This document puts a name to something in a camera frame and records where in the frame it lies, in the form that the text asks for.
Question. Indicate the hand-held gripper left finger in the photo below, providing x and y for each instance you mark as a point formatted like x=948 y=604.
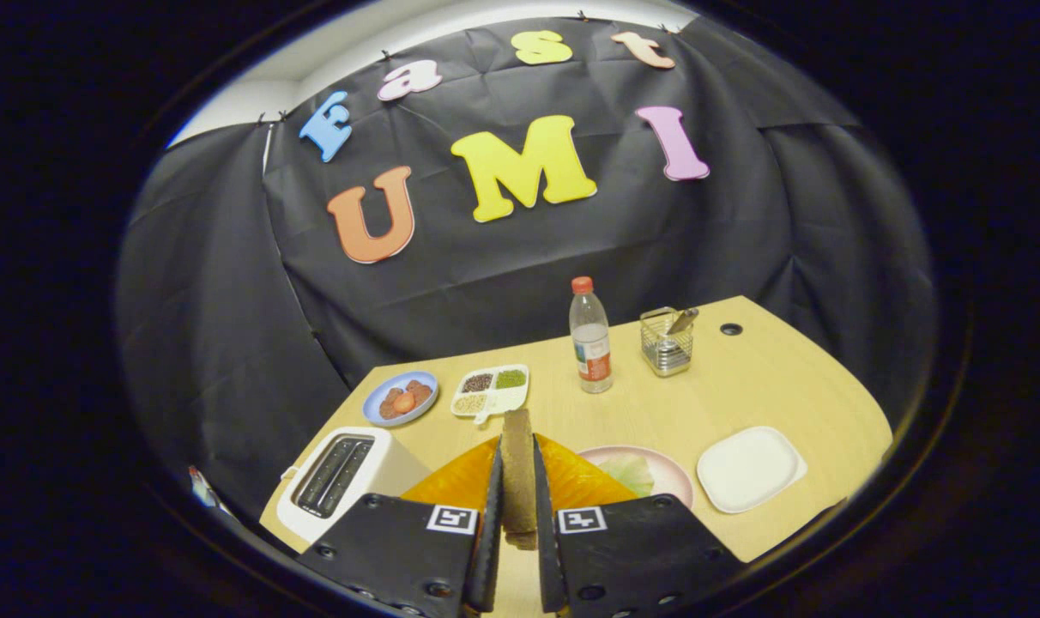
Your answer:
x=400 y=554

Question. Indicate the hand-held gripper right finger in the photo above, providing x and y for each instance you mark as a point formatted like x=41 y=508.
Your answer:
x=640 y=554

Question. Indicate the green lettuce leaf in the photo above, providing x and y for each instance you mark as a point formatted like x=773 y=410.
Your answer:
x=630 y=474

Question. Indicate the dark brown bread slice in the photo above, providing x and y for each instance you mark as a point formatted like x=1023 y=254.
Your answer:
x=518 y=472

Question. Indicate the pink plate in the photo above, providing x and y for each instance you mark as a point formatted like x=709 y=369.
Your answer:
x=673 y=481

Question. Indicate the white toaster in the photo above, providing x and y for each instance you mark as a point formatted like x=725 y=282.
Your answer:
x=387 y=468

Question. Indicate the white square plate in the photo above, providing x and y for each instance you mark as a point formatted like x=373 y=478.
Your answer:
x=747 y=470

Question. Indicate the blue plate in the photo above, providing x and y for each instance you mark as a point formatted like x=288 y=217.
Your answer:
x=374 y=410

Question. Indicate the red meat and tomato slices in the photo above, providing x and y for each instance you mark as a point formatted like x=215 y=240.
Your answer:
x=404 y=400

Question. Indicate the white divided tray with grains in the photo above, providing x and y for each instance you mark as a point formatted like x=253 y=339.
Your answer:
x=507 y=399

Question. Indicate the clear bottle with red cap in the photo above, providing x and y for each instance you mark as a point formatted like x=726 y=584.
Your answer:
x=590 y=343

